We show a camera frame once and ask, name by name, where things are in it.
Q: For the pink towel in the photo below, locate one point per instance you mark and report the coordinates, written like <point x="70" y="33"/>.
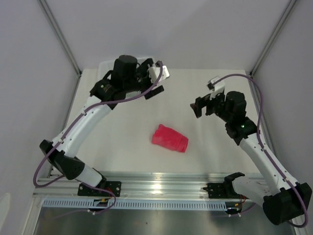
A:
<point x="170" y="139"/>

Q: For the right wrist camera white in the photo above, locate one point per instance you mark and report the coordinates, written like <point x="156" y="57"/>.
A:
<point x="216" y="85"/>

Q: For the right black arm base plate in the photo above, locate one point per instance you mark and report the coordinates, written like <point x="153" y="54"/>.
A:
<point x="225" y="189"/>

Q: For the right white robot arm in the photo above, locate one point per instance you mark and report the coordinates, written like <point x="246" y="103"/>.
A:
<point x="283" y="198"/>

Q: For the white slotted cable duct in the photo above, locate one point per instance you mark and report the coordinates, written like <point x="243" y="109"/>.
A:
<point x="136" y="204"/>

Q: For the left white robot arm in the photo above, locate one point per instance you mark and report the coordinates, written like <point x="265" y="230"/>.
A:
<point x="62" y="151"/>

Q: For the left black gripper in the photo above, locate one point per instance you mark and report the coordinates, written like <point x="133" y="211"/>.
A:
<point x="144" y="70"/>

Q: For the aluminium rail frame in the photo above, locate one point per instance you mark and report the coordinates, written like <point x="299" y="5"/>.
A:
<point x="152" y="186"/>

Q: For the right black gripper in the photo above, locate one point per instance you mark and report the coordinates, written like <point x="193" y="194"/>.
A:
<point x="197" y="106"/>

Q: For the left aluminium corner post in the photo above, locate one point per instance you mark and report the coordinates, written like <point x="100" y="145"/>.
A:
<point x="52" y="21"/>

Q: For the right aluminium corner post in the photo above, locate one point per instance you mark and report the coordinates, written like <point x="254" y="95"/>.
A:
<point x="277" y="30"/>

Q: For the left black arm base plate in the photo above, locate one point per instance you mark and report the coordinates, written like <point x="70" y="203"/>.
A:
<point x="111" y="186"/>

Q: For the aluminium corner post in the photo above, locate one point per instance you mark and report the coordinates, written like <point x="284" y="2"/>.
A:
<point x="277" y="30"/>
<point x="52" y="21"/>

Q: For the white plastic basket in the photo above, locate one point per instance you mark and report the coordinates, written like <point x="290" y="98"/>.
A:
<point x="109" y="64"/>

